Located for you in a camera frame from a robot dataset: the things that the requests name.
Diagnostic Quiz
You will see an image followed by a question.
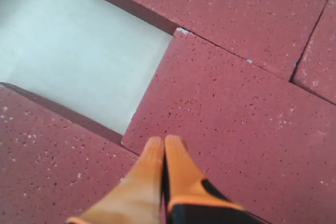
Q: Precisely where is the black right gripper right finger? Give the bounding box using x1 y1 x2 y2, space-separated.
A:
165 135 260 223

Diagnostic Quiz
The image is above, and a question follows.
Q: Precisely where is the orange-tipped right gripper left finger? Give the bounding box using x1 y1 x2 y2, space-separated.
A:
66 136 164 224

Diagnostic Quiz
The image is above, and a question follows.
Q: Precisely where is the red brick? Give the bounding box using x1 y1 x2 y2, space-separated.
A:
122 28 335 223
1 83 140 223
292 0 335 104
107 0 327 79

